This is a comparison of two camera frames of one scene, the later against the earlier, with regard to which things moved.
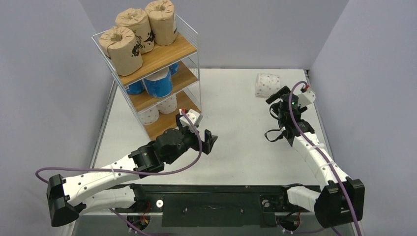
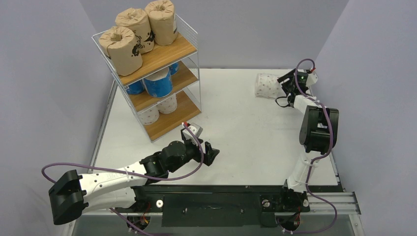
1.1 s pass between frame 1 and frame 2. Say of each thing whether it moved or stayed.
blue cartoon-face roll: stayed
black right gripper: moved
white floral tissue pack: stayed
